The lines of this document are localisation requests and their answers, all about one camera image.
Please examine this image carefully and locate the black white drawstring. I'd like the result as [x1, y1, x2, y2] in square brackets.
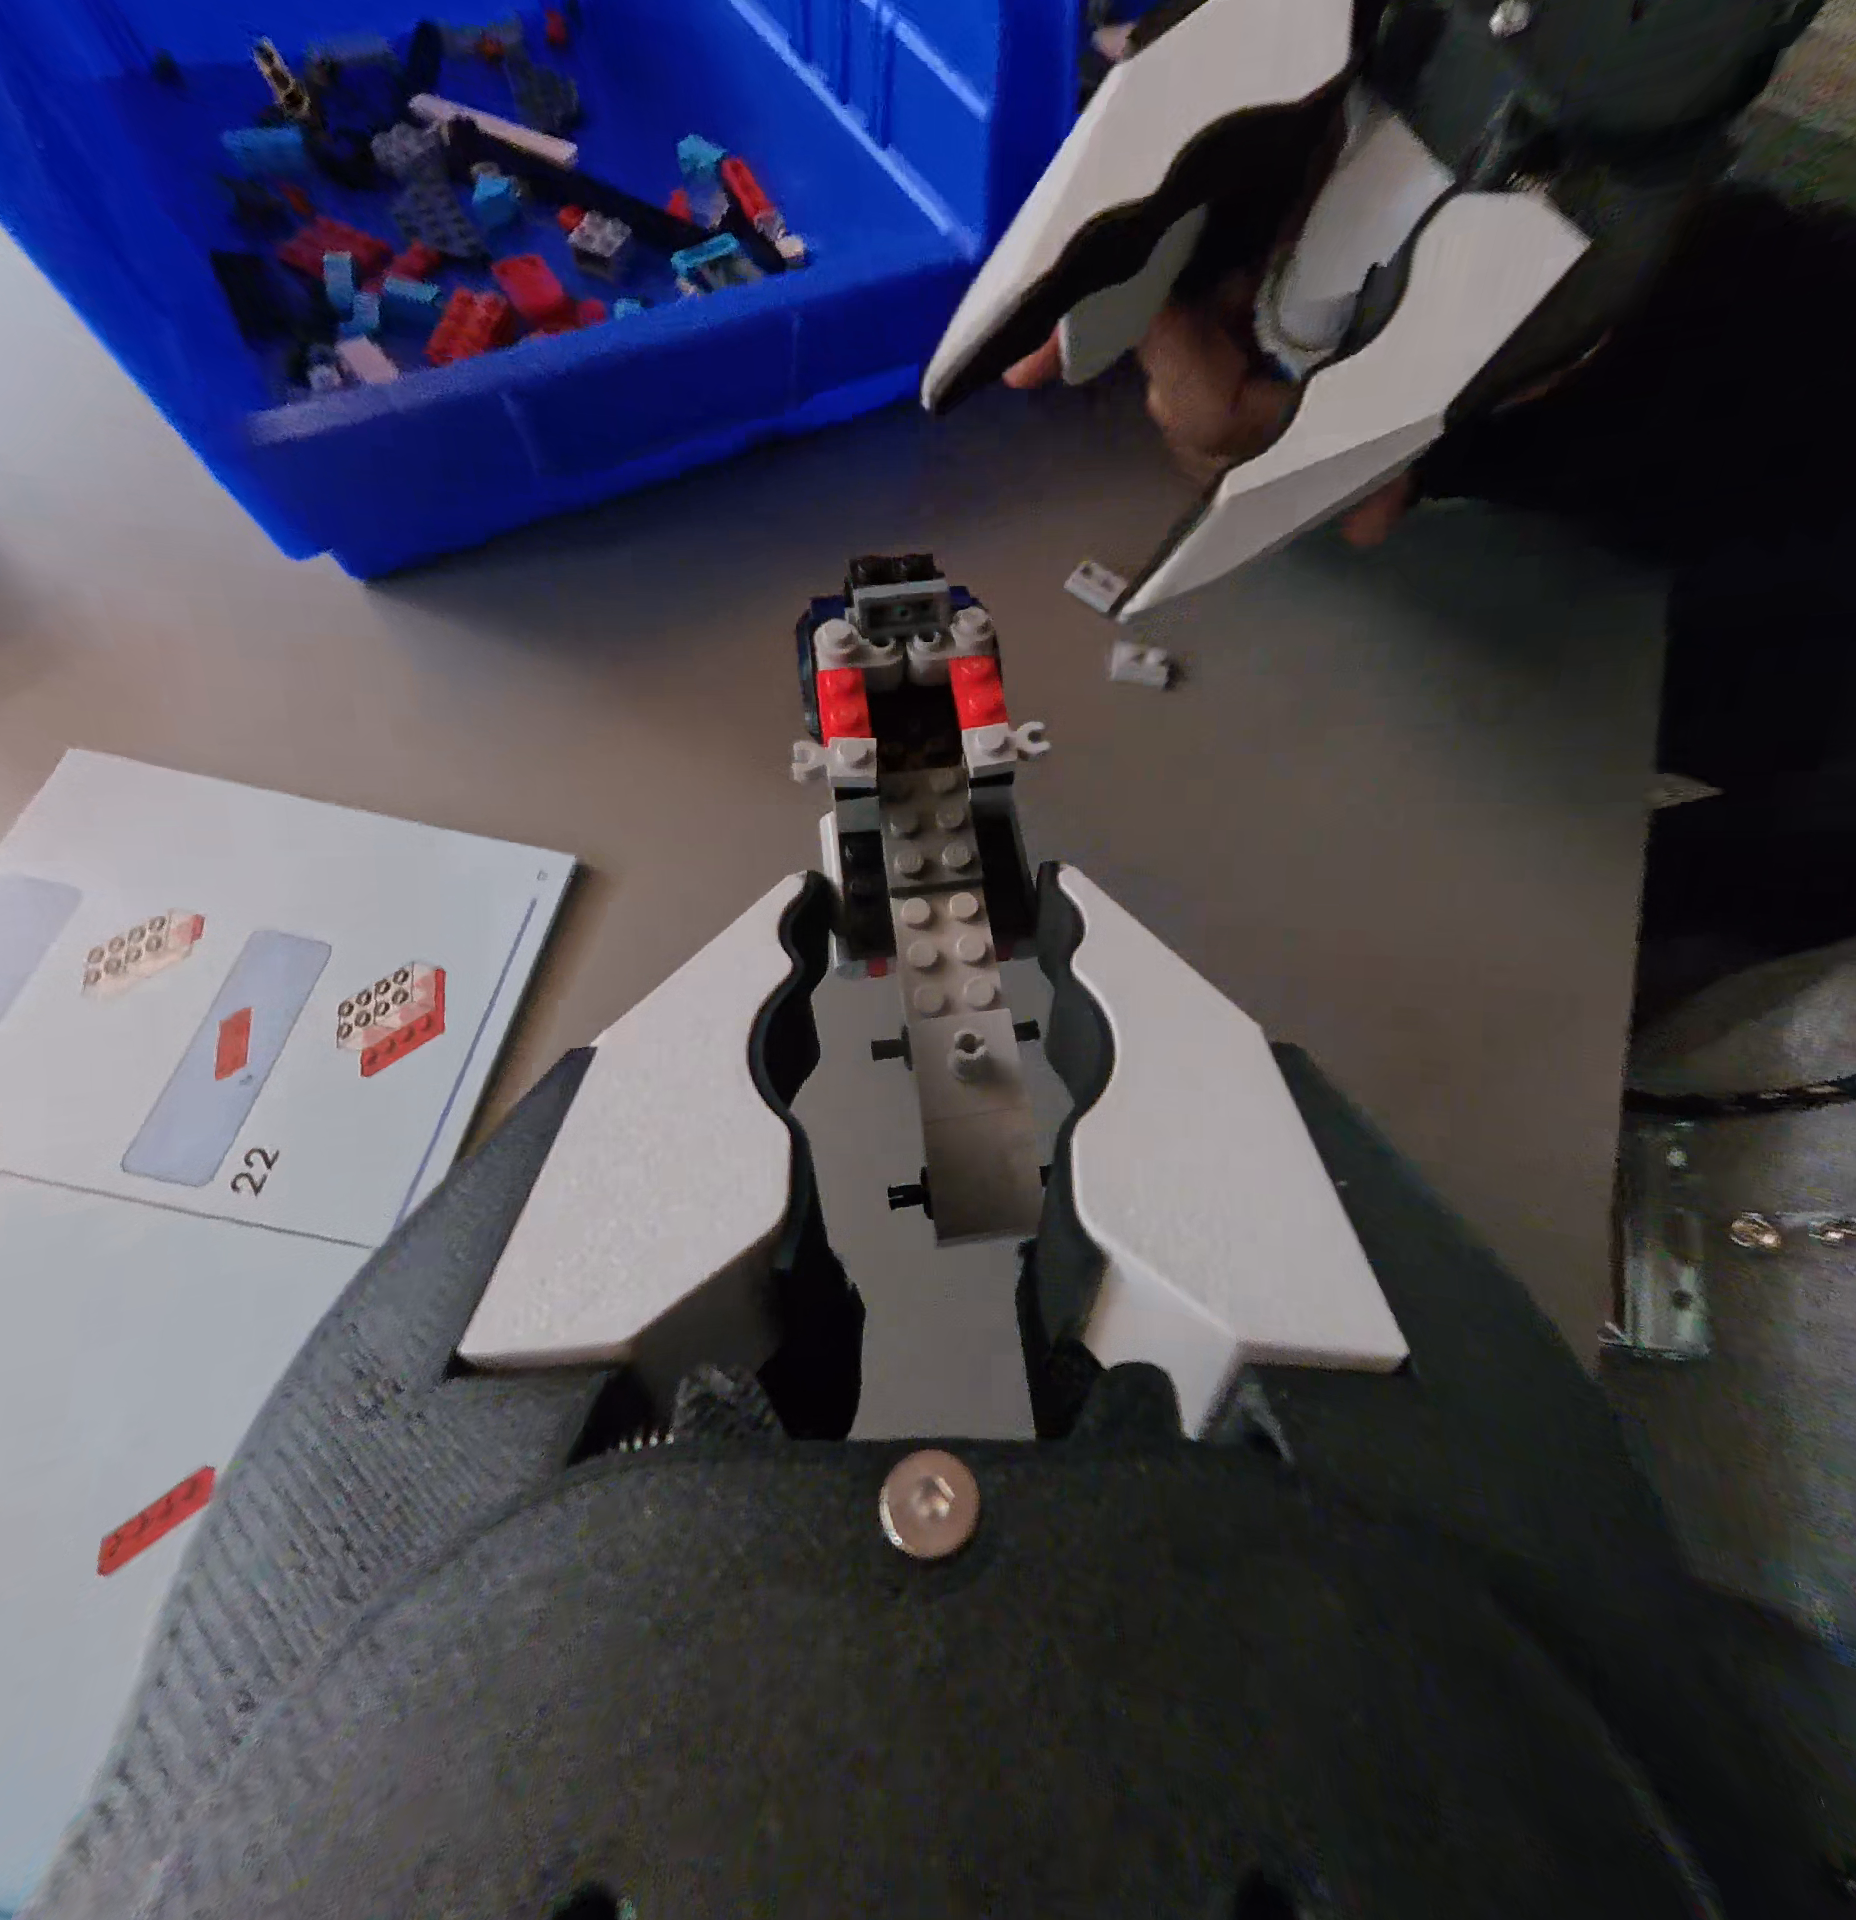
[1623, 1063, 1856, 1121]

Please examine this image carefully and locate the printed instruction sheet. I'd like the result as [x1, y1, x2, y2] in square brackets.
[0, 747, 581, 1914]

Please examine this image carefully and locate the blue plastic bin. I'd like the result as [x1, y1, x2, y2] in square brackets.
[0, 0, 1086, 580]

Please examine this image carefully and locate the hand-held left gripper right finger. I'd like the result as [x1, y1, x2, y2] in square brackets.
[1018, 863, 1413, 1443]

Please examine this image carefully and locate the pile of toy bricks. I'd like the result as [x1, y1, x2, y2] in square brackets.
[148, 0, 812, 405]

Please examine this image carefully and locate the grey toy brick vehicle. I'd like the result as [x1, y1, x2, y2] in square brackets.
[791, 552, 1054, 1246]

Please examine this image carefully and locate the grey desk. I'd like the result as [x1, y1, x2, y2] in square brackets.
[0, 194, 1672, 1443]

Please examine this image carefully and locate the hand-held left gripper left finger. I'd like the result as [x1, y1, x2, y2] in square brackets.
[454, 871, 870, 1443]

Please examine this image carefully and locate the person's right hand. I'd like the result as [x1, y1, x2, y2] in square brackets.
[1003, 285, 1420, 548]

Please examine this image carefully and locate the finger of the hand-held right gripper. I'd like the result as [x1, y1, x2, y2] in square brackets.
[1115, 193, 1596, 623]
[919, 0, 1356, 413]

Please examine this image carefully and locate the person's grey hoodie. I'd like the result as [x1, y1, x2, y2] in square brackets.
[1602, 930, 1856, 1920]

